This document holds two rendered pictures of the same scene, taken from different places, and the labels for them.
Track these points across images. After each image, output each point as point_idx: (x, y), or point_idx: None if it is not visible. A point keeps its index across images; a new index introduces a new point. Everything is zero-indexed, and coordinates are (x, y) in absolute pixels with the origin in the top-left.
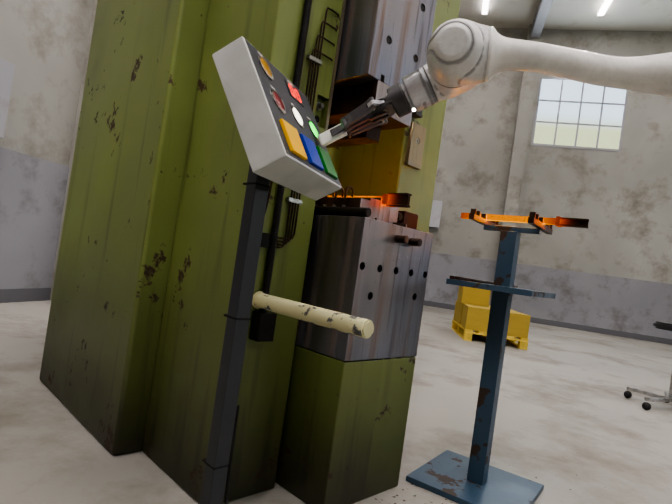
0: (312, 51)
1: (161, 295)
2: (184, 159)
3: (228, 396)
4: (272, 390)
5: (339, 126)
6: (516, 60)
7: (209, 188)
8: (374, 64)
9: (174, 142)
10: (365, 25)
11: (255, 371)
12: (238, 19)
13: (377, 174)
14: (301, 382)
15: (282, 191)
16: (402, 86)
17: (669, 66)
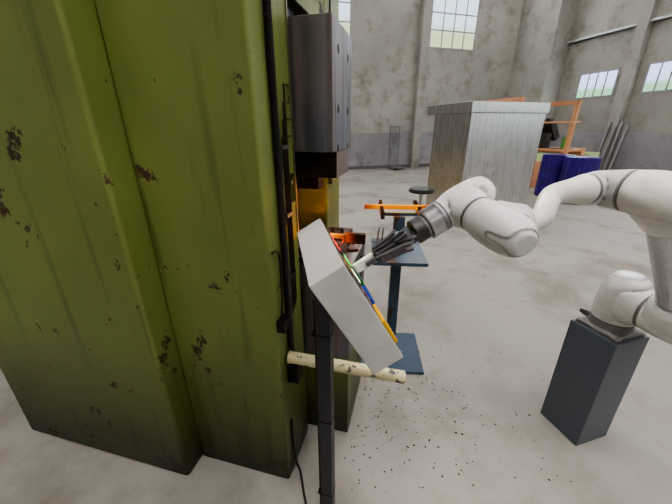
0: (282, 140)
1: (178, 364)
2: (152, 250)
3: (332, 461)
4: (300, 390)
5: (374, 259)
6: (539, 230)
7: (207, 283)
8: (334, 140)
9: (138, 241)
10: (320, 99)
11: (293, 392)
12: (183, 104)
13: (305, 192)
14: (312, 372)
15: (289, 277)
16: (427, 224)
17: (585, 193)
